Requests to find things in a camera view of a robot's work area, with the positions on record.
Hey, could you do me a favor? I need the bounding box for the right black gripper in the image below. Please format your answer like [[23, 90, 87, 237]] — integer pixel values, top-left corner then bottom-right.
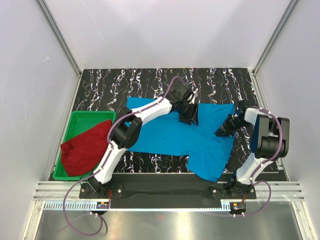
[[214, 114, 250, 138]]

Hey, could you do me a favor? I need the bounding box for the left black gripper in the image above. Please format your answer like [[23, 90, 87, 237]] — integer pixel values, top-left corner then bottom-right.
[[177, 102, 199, 127]]

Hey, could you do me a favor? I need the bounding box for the blue t shirt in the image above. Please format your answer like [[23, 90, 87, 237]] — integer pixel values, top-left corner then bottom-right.
[[130, 103, 235, 182]]

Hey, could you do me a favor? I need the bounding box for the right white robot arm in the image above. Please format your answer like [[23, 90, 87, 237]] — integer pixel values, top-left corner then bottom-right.
[[212, 100, 290, 199]]

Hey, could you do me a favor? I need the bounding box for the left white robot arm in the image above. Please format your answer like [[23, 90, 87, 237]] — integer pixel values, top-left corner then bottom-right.
[[87, 85, 199, 198]]

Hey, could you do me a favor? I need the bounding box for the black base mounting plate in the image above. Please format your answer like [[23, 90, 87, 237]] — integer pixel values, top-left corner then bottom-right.
[[79, 173, 257, 211]]

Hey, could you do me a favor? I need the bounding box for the green plastic bin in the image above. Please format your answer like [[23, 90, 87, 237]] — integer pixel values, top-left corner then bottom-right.
[[52, 111, 116, 181]]

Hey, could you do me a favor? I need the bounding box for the red t shirt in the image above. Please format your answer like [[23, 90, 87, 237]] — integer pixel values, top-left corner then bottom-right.
[[60, 119, 112, 177]]

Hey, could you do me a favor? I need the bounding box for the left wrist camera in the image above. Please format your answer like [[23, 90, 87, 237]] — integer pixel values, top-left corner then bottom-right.
[[187, 91, 198, 104]]

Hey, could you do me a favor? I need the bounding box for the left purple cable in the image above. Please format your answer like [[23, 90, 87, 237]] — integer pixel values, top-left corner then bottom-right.
[[62, 76, 191, 236]]

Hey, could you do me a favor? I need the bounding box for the right aluminium corner post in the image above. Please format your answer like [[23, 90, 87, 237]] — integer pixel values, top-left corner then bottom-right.
[[252, 0, 301, 76]]

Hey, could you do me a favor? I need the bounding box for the aluminium corner post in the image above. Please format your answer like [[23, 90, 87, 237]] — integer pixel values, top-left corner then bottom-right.
[[252, 0, 301, 76], [35, 0, 82, 78]]

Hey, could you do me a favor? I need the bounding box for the left aluminium corner post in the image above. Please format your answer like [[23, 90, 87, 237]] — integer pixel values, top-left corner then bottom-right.
[[35, 0, 82, 78]]

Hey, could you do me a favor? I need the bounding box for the aluminium frame rail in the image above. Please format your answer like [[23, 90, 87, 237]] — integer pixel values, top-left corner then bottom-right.
[[33, 181, 304, 201]]

